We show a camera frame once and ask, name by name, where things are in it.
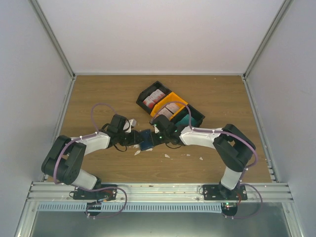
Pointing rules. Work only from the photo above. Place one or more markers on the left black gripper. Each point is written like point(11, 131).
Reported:
point(134, 138)

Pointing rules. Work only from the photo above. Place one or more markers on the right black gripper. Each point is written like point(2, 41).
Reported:
point(154, 140)

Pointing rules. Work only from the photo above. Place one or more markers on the white pink cards stack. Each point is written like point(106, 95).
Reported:
point(169, 110)

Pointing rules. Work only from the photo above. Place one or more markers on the orange bin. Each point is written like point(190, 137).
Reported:
point(168, 99)

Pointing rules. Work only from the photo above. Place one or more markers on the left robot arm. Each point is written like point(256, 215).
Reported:
point(64, 160)

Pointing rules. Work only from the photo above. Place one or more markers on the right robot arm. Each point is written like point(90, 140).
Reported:
point(237, 152)

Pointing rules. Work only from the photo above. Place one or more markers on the red patterned cards stack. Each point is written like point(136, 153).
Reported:
point(153, 98)

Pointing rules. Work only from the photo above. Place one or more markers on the black bin right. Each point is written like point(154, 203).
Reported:
point(182, 117)

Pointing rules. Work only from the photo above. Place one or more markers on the black bin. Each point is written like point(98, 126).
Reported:
point(148, 91)
point(182, 117)

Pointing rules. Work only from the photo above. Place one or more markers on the black bin left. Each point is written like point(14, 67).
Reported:
point(148, 91)

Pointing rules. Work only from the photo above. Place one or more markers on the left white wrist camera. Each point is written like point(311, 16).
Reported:
point(129, 125)

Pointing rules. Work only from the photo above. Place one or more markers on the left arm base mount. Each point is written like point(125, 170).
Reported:
point(95, 198)

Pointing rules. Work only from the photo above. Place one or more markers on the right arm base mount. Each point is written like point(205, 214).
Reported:
point(229, 199)

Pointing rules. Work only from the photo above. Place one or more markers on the grey slotted cable duct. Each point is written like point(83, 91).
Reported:
point(132, 207)

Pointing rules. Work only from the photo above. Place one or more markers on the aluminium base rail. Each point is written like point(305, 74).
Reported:
point(162, 193)

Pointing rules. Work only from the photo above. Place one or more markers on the left aluminium frame post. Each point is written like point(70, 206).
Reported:
point(49, 31)

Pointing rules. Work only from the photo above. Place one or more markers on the aluminium frame post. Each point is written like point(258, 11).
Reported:
point(49, 31)
point(268, 35)

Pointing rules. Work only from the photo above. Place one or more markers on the right aluminium frame post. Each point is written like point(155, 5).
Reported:
point(268, 35)

